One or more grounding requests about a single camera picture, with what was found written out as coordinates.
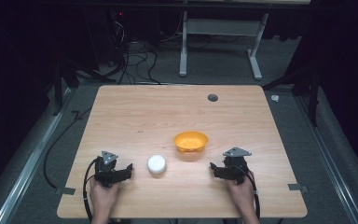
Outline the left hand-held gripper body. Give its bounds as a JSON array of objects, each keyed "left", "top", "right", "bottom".
[{"left": 93, "top": 150, "right": 121, "bottom": 189}]

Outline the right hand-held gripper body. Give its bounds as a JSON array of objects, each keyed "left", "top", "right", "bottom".
[{"left": 222, "top": 147, "right": 253, "bottom": 185}]

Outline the orange plastic bowl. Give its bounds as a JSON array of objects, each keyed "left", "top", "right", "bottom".
[{"left": 172, "top": 131, "right": 210, "bottom": 154}]

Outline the grey tape strip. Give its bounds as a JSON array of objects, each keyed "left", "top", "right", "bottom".
[
  {"left": 55, "top": 187, "right": 76, "bottom": 196},
  {"left": 287, "top": 183, "right": 310, "bottom": 194}
]

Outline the black metal stand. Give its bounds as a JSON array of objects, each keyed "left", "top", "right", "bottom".
[
  {"left": 261, "top": 60, "right": 321, "bottom": 128},
  {"left": 51, "top": 59, "right": 117, "bottom": 117}
]

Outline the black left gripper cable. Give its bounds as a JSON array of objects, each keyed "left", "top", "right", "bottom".
[{"left": 81, "top": 157, "right": 102, "bottom": 224}]

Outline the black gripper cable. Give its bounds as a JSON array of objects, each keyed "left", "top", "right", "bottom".
[
  {"left": 242, "top": 169, "right": 261, "bottom": 220},
  {"left": 81, "top": 157, "right": 102, "bottom": 224}
]

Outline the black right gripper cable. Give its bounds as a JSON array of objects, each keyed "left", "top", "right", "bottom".
[{"left": 242, "top": 169, "right": 261, "bottom": 220}]

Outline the black floor cable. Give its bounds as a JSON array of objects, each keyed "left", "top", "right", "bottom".
[{"left": 42, "top": 106, "right": 93, "bottom": 189}]

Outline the aluminium floor rail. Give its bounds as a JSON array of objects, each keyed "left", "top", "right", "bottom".
[
  {"left": 0, "top": 88, "right": 76, "bottom": 224},
  {"left": 293, "top": 92, "right": 358, "bottom": 224}
]

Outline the tangle of black cables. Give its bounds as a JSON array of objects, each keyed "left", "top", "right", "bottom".
[{"left": 108, "top": 18, "right": 187, "bottom": 86}]

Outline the white metal desk frame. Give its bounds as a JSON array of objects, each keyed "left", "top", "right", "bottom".
[{"left": 178, "top": 9, "right": 270, "bottom": 81}]

